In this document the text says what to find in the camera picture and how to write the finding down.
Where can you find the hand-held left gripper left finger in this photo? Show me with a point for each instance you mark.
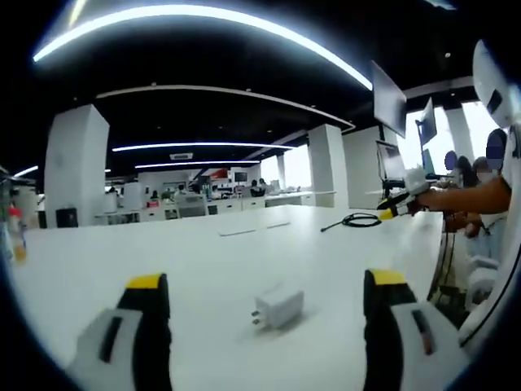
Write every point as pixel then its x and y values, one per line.
pixel 118 338

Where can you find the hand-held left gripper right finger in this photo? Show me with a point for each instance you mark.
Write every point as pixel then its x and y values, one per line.
pixel 407 338

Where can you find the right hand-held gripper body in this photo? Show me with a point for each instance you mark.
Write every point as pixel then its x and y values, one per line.
pixel 417 183

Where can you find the white charger adapter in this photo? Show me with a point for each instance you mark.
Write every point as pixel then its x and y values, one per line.
pixel 281 307

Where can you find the white desk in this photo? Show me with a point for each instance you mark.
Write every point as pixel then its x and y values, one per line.
pixel 203 260

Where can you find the person's right hand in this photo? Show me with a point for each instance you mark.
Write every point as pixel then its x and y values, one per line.
pixel 418 205

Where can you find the black monitor stand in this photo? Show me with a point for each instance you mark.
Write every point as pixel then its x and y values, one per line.
pixel 392 188

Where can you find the lit monitor screen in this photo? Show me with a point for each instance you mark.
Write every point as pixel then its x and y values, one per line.
pixel 391 161

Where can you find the small tilted monitor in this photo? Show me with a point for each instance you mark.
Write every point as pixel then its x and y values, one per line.
pixel 427 122

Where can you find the large dark monitor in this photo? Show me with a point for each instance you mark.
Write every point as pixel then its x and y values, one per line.
pixel 388 102

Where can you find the white chair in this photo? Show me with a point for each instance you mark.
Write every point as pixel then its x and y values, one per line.
pixel 484 277

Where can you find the white chest-worn device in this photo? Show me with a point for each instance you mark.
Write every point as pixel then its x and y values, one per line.
pixel 494 89

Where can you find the black box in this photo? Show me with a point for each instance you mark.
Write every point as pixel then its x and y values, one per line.
pixel 66 218

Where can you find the tall white appliance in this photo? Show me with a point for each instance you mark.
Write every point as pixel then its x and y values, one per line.
pixel 132 196

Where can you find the orange drink bottle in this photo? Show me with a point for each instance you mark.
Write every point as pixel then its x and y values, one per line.
pixel 18 236

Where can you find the grey mesh office chair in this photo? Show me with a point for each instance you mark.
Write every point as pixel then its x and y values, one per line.
pixel 192 207

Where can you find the straight ceiling light strip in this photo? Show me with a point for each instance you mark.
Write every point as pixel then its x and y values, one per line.
pixel 203 146
pixel 195 163

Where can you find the ceiling air vent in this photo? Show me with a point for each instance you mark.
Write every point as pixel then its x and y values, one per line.
pixel 181 156

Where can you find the long curved ceiling light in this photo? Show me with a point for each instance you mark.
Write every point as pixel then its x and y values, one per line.
pixel 183 14

